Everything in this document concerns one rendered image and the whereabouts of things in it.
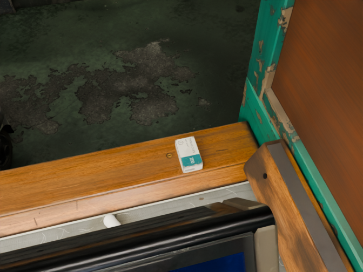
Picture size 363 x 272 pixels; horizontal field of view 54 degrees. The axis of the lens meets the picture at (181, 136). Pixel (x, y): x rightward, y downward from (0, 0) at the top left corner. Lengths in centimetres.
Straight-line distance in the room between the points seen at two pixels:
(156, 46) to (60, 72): 54
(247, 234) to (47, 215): 47
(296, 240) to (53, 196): 39
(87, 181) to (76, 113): 117
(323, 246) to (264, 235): 29
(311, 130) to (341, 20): 16
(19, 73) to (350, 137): 183
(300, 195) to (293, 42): 21
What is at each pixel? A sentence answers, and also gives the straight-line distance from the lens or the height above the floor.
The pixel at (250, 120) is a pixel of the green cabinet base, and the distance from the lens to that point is 70.
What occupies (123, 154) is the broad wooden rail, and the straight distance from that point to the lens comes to 65.
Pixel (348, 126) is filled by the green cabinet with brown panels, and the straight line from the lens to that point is 45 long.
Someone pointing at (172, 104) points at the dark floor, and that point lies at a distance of 175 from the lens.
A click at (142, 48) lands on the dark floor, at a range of 207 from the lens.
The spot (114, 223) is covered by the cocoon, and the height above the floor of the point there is 76.
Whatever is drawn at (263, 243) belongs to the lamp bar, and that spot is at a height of 110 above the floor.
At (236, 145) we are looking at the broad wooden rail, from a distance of 66.
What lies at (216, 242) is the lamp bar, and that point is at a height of 111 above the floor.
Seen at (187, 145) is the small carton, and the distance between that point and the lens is 63.
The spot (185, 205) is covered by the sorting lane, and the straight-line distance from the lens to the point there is 62.
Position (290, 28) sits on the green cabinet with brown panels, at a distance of 53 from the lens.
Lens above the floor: 130
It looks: 53 degrees down
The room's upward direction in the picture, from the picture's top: straight up
